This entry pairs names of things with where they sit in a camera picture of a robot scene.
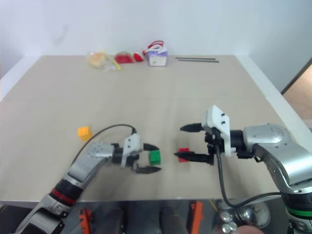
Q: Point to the red toy in clear bag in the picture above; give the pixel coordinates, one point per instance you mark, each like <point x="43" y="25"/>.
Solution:
<point x="123" y="58"/>

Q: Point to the purple white carton box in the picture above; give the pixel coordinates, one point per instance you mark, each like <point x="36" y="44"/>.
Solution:
<point x="158" y="59"/>

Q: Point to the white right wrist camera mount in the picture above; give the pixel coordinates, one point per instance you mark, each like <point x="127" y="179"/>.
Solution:
<point x="218" y="122"/>

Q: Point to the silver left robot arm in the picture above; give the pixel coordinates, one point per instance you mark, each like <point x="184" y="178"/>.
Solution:
<point x="80" y="168"/>

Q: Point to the red cube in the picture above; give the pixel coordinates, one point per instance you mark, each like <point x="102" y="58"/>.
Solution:
<point x="183" y="149"/>

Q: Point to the small red white object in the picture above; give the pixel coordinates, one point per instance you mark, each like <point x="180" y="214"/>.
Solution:
<point x="138" y="57"/>

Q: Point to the shiny metal round bowl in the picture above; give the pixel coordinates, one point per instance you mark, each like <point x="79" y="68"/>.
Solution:
<point x="254" y="214"/>

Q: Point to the green cube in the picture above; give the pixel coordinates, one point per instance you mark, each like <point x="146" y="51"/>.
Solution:
<point x="155" y="157"/>

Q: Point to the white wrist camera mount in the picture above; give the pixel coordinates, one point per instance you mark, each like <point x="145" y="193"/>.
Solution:
<point x="131" y="143"/>
<point x="218" y="122"/>

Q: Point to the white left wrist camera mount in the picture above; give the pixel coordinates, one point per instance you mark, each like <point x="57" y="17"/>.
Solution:
<point x="131" y="143"/>

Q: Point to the yellow cube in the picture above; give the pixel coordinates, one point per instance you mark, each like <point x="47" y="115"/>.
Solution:
<point x="84" y="133"/>

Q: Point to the clear bag with yellow food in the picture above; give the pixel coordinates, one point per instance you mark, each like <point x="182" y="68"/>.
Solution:
<point x="98" y="59"/>

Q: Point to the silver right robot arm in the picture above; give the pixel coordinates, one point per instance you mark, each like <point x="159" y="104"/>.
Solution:
<point x="275" y="148"/>

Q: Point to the thin black rod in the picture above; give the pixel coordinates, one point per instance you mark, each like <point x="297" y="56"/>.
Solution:
<point x="195" y="58"/>
<point x="200" y="61"/>

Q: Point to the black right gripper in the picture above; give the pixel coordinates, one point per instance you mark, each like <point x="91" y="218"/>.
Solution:
<point x="211" y="143"/>

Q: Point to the silver can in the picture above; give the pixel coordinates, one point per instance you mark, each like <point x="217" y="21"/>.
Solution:
<point x="229" y="228"/>
<point x="225" y="215"/>

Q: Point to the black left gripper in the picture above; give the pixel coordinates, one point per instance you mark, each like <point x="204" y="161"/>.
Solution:
<point x="134" y="159"/>

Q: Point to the orange black tool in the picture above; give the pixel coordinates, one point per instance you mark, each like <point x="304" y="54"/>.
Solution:
<point x="84" y="219"/>
<point x="197" y="217"/>

